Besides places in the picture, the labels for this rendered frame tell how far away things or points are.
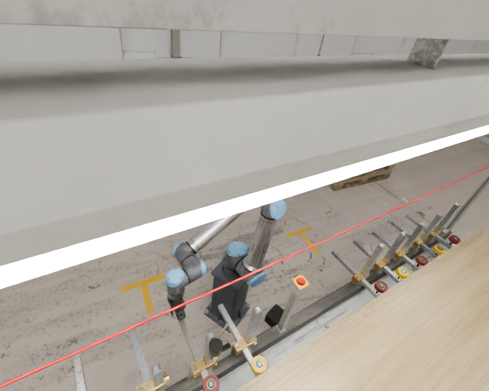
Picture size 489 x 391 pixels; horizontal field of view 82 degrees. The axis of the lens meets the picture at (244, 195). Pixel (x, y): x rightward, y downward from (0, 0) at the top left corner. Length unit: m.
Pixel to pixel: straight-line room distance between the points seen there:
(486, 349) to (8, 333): 3.30
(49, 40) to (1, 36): 0.32
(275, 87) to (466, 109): 0.23
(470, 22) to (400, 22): 0.10
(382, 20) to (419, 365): 1.89
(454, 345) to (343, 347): 0.68
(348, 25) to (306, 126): 0.06
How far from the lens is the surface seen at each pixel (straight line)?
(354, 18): 0.21
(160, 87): 0.17
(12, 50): 3.20
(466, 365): 2.18
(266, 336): 1.94
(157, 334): 2.70
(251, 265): 1.94
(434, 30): 0.29
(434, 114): 0.31
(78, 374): 1.64
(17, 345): 2.99
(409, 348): 2.02
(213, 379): 1.61
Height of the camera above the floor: 2.44
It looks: 39 degrees down
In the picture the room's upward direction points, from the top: 9 degrees clockwise
